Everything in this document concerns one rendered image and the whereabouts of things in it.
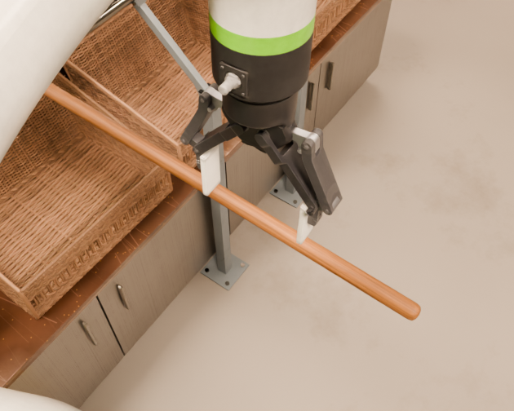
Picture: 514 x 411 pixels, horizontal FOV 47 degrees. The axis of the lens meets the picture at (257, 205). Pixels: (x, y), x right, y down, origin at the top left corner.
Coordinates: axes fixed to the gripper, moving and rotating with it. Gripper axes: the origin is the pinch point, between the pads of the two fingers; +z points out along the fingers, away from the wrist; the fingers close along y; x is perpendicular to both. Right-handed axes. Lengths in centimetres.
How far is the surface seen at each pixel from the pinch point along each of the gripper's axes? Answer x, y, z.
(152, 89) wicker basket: 80, -93, 84
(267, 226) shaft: 14.3, -6.5, 25.7
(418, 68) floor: 213, -35, 138
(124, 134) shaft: 17, -41, 25
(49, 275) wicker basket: 2, -63, 76
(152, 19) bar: 58, -68, 33
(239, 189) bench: 77, -54, 111
